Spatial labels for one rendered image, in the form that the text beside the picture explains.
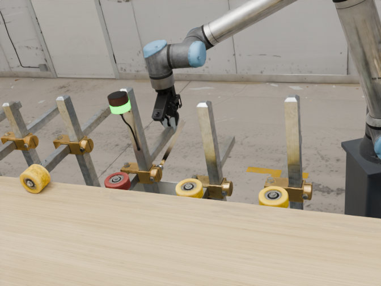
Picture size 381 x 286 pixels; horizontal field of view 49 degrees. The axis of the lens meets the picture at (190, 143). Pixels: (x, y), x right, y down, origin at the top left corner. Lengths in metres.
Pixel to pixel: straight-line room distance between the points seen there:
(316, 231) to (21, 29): 4.72
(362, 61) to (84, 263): 1.03
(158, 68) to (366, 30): 0.70
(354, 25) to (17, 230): 1.17
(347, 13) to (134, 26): 3.22
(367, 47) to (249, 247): 0.75
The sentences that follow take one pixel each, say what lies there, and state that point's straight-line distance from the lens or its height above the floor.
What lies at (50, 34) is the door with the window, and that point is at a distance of 5.14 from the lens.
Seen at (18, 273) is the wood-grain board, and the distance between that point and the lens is 1.19.
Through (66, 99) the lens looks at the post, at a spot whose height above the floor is 1.13.
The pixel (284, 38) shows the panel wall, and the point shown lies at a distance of 3.86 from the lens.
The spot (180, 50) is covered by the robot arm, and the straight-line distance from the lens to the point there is 1.51.
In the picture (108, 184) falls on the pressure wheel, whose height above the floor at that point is 0.91.
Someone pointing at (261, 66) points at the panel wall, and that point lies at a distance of 4.01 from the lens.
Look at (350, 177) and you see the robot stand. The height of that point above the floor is 0.46.
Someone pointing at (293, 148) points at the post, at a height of 1.00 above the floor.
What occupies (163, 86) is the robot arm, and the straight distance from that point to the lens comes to 1.58.
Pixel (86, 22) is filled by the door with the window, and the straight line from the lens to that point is 4.75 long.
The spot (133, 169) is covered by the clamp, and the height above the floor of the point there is 0.87.
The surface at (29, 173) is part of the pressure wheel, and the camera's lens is 1.41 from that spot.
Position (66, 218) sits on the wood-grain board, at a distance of 1.29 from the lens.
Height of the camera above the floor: 1.64
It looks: 31 degrees down
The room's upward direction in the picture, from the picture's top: 11 degrees counter-clockwise
